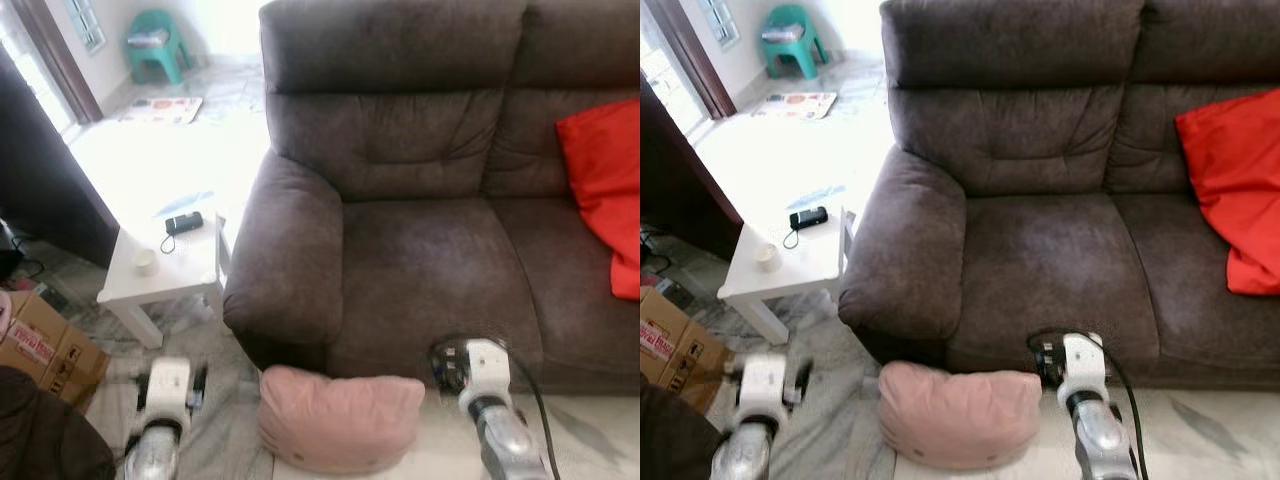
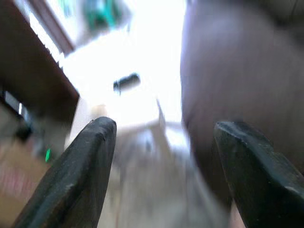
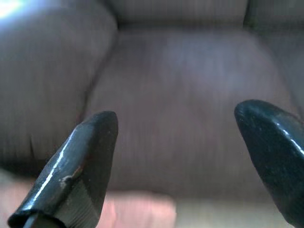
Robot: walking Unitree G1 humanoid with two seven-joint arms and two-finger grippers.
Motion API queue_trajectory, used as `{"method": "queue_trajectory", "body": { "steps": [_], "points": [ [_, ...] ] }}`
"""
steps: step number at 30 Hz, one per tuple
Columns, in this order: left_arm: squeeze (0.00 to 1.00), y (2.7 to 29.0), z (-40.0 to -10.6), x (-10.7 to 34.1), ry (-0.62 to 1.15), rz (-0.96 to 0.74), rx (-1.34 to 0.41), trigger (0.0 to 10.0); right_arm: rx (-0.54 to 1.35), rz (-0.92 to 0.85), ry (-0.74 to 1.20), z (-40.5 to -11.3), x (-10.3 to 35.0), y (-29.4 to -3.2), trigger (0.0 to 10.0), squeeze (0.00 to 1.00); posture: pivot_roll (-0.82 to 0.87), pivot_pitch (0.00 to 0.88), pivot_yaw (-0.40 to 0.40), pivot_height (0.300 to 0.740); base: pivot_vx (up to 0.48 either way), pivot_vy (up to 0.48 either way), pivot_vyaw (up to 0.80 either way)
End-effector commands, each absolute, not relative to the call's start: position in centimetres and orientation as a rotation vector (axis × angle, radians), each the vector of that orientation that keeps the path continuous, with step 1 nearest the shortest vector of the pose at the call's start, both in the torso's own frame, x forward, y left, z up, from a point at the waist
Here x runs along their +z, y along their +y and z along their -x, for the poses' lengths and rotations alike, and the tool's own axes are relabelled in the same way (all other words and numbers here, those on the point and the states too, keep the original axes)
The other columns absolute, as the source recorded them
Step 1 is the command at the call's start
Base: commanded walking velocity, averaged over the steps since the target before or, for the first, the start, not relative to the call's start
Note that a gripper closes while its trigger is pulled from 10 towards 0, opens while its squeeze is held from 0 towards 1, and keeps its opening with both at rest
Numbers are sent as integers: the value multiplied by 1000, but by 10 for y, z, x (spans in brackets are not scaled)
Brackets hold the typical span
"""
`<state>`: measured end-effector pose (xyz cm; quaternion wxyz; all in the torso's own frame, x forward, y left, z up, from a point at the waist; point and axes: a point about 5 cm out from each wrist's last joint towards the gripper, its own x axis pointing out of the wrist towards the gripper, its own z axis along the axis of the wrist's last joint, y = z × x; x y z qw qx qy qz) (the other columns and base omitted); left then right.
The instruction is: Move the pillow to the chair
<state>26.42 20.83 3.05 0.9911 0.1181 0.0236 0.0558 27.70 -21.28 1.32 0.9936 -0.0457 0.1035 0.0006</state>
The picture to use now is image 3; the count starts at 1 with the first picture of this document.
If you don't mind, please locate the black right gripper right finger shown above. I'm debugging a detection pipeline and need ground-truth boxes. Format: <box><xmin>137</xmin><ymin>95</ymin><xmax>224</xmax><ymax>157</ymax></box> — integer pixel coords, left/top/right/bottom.
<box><xmin>234</xmin><ymin>99</ymin><xmax>304</xmax><ymax>228</ymax></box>

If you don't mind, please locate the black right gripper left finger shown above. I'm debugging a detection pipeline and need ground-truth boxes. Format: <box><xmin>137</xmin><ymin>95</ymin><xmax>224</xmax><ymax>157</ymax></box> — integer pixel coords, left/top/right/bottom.
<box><xmin>7</xmin><ymin>111</ymin><xmax>119</xmax><ymax>228</ymax></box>

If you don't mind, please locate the dark brown fabric sofa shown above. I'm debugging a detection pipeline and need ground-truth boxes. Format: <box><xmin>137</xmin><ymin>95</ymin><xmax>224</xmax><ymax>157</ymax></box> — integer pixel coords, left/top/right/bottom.
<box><xmin>0</xmin><ymin>0</ymin><xmax>304</xmax><ymax>199</ymax></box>

